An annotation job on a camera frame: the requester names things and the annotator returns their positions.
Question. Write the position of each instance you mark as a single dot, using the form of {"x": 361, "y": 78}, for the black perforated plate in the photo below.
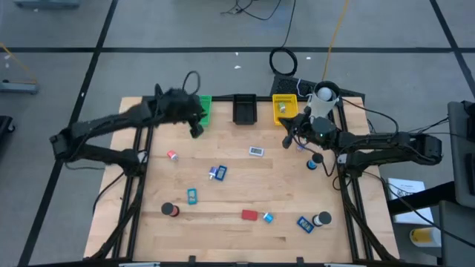
{"x": 287, "y": 86}

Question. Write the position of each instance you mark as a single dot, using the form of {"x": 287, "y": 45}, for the black floor object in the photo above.
{"x": 4, "y": 128}

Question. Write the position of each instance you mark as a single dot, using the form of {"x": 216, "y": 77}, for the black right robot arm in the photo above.
{"x": 389, "y": 148}

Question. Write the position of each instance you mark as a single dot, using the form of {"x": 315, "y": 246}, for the teal digital thermometer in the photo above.
{"x": 192, "y": 196}

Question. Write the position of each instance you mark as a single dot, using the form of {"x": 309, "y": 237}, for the red digital thermometer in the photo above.
{"x": 249, "y": 215}

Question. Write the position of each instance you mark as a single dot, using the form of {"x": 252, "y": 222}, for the silver arm base bracket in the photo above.
{"x": 341, "y": 158}

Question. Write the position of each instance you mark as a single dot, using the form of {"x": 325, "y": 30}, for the white paper sheet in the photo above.
{"x": 402, "y": 187}

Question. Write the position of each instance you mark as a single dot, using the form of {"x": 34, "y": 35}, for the purple white plug adapter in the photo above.
{"x": 300, "y": 148}

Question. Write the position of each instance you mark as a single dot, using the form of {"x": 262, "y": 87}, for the hourglass with red sand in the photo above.
{"x": 167, "y": 208}

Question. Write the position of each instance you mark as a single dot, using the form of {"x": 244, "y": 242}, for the green plastic basket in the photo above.
{"x": 208, "y": 102}

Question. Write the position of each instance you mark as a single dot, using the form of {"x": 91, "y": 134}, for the light blue plug adapter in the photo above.
{"x": 268, "y": 218}

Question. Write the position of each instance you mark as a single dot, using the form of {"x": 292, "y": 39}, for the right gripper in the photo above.
{"x": 305, "y": 130}

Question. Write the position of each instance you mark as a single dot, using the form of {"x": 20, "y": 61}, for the red white plug adapter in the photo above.
{"x": 171, "y": 154}

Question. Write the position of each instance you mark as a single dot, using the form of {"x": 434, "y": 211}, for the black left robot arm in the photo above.
{"x": 104, "y": 122}

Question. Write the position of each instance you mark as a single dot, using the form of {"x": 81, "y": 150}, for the black diagonal beam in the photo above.
{"x": 419, "y": 198}

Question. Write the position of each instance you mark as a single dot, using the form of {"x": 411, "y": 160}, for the black aluminium table frame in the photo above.
{"x": 222, "y": 98}

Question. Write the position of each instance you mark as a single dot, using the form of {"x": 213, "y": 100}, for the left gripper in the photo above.
{"x": 178, "y": 107}

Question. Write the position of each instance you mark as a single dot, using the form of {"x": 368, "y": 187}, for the black plastic basket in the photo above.
{"x": 245, "y": 111}

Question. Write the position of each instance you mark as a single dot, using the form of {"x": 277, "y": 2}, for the white digital thermometer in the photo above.
{"x": 256, "y": 151}

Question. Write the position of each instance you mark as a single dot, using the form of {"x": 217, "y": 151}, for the grey floor plate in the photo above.
{"x": 44, "y": 4}

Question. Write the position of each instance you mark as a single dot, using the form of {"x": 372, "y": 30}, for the yellow plastic basket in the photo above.
{"x": 291, "y": 118}

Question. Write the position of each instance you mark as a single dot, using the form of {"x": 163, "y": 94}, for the hourglass with blue sand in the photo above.
{"x": 311, "y": 165}

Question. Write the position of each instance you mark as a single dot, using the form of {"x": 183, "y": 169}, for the white cylindrical air purifier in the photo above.
{"x": 321, "y": 104}

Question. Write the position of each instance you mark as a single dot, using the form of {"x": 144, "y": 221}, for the grey desk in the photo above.
{"x": 458, "y": 167}

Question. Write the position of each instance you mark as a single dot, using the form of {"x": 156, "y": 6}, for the green plug adapter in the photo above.
{"x": 282, "y": 107}

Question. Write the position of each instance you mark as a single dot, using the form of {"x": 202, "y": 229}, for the yellow bottle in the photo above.
{"x": 425, "y": 237}

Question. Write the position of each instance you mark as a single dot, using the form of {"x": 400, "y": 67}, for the grey floor stand base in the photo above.
{"x": 18, "y": 88}

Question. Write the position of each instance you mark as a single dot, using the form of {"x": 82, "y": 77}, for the blue digital thermometer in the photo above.
{"x": 305, "y": 224}
{"x": 221, "y": 173}

